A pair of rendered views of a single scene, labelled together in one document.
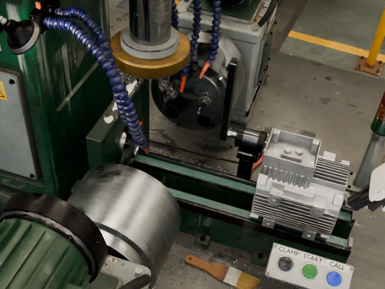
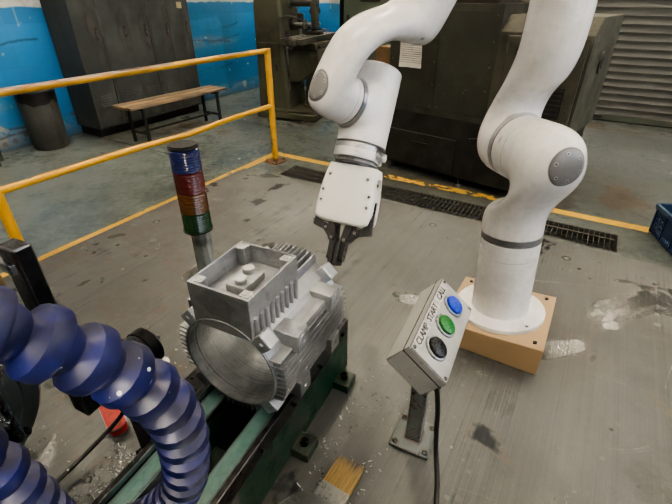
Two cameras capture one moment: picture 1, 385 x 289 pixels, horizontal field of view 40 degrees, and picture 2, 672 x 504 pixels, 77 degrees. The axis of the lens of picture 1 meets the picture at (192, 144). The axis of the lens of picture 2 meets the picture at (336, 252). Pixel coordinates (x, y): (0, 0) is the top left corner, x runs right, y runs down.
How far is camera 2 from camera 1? 0.88 m
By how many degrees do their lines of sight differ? 62
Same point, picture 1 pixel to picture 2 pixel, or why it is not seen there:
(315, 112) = not seen: hidden behind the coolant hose
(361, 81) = (49, 264)
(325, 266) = (440, 305)
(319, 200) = (323, 288)
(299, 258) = (431, 326)
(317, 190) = (304, 285)
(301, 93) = not seen: hidden behind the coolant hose
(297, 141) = (221, 269)
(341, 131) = (119, 303)
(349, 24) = not seen: outside the picture
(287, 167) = (275, 289)
